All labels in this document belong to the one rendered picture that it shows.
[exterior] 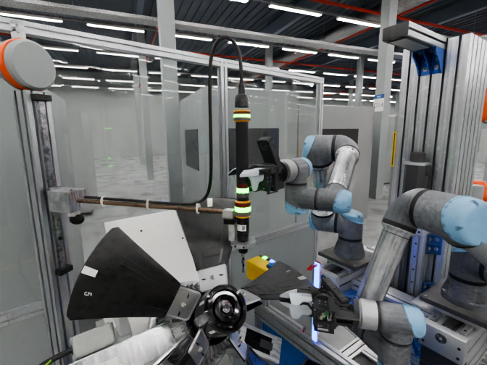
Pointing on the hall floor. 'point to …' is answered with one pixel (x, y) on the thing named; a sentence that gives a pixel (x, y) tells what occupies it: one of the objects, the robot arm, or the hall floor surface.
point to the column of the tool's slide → (45, 222)
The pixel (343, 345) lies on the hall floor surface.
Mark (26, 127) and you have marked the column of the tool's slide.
